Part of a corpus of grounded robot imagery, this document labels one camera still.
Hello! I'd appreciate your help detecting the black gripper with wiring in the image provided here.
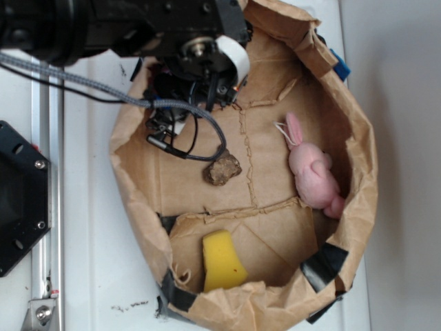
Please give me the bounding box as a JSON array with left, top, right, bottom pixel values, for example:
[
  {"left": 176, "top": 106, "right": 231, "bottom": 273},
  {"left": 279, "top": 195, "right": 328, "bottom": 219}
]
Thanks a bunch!
[{"left": 143, "top": 35, "right": 250, "bottom": 159}]

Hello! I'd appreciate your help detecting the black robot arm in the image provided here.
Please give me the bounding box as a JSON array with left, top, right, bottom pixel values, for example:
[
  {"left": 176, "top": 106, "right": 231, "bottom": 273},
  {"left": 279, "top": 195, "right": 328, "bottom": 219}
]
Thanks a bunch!
[{"left": 1, "top": 1, "right": 253, "bottom": 159}]

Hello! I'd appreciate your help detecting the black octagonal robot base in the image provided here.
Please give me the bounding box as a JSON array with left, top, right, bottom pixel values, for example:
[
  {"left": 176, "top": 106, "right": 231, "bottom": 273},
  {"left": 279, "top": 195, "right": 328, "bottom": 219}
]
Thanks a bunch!
[{"left": 0, "top": 121, "right": 50, "bottom": 277}]

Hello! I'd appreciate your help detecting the brown rock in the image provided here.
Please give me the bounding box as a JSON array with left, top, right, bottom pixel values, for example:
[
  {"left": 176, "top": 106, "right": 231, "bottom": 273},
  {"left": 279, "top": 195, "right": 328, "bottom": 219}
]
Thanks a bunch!
[{"left": 203, "top": 149, "right": 242, "bottom": 186}]

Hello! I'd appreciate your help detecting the blue tape strip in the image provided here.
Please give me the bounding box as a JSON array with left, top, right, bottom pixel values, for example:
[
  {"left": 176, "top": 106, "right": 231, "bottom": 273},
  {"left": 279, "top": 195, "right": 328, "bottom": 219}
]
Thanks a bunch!
[{"left": 329, "top": 48, "right": 351, "bottom": 82}]

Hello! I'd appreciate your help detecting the pink plush bunny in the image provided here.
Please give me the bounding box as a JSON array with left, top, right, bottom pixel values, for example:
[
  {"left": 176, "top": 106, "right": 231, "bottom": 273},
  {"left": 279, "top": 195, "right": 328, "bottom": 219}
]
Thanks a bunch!
[{"left": 273, "top": 112, "right": 345, "bottom": 219}]

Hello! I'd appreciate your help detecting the brown paper bag tray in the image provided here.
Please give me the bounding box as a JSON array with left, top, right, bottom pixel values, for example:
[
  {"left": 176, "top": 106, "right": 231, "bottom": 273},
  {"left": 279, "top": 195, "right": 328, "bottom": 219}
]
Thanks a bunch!
[{"left": 110, "top": 1, "right": 378, "bottom": 330}]

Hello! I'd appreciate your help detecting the yellow sponge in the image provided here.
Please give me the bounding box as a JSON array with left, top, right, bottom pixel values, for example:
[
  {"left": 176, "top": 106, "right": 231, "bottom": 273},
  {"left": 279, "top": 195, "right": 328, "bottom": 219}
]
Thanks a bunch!
[{"left": 203, "top": 230, "right": 248, "bottom": 292}]

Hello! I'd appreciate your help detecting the grey braided cable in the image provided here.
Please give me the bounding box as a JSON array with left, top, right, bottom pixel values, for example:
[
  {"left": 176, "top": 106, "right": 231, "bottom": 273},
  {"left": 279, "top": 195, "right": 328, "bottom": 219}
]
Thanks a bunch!
[{"left": 0, "top": 52, "right": 229, "bottom": 161}]

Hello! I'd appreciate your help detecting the aluminium rail frame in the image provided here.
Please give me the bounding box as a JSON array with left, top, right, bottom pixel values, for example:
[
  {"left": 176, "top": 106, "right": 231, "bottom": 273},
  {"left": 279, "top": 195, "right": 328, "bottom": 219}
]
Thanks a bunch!
[{"left": 21, "top": 71, "right": 65, "bottom": 330}]

